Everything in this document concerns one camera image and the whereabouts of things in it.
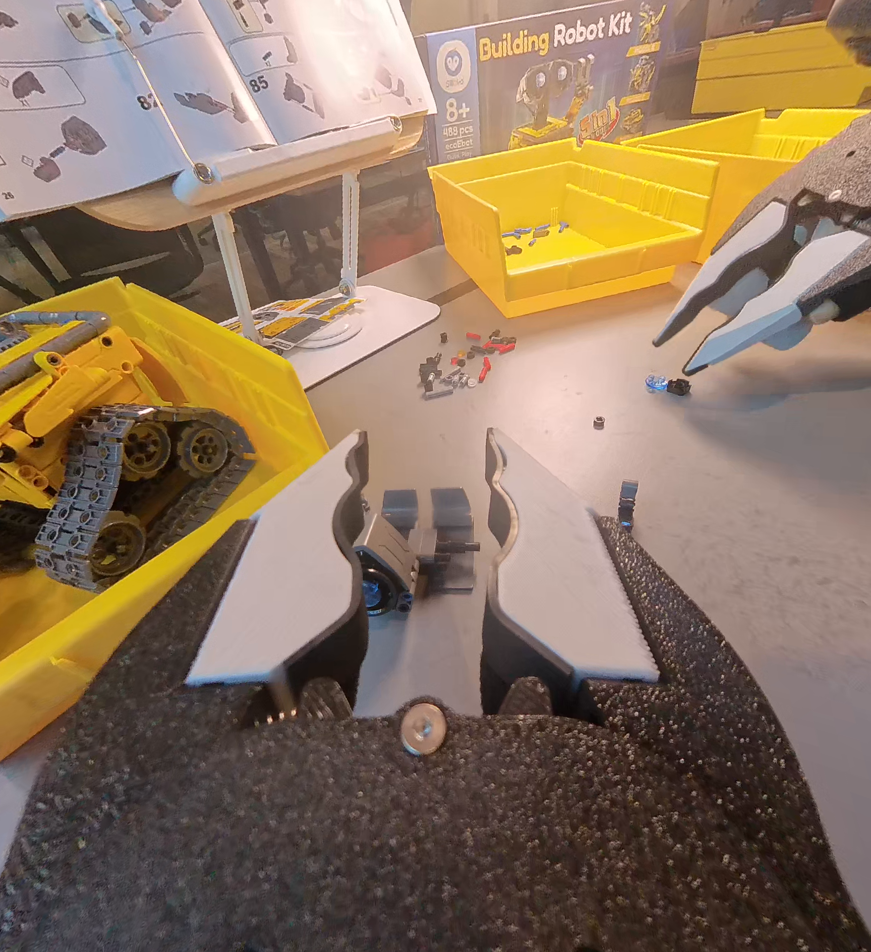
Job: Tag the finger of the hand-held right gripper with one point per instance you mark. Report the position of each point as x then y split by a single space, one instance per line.
777 297
740 268

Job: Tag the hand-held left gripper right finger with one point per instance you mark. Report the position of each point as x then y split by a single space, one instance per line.
569 595

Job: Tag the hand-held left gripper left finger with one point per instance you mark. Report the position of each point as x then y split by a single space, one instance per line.
279 595

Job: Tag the black connector with blue pin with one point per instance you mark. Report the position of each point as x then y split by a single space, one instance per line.
626 517

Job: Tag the small black blue-pin assembly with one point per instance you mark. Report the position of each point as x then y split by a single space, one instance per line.
628 491

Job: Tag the grey toy cab assembly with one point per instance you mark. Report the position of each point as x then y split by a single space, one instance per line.
390 543

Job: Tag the black round toy plate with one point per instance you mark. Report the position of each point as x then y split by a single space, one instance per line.
679 387

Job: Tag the pile of small toy pieces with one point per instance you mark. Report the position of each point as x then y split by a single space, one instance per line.
432 370

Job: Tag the grey desk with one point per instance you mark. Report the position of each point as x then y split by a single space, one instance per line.
740 520

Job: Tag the wide yellow bin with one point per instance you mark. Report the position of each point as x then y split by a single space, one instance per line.
740 186
591 282

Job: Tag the stack of yellow bins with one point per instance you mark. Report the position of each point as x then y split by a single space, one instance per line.
762 74

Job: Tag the sticker sheet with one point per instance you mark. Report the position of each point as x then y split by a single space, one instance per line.
294 323

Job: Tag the yellow toy bulldozer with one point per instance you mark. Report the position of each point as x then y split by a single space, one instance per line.
71 401

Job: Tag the colourful toy box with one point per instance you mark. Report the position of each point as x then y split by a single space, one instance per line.
495 111

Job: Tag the instruction booklet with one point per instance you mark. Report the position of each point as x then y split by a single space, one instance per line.
108 74

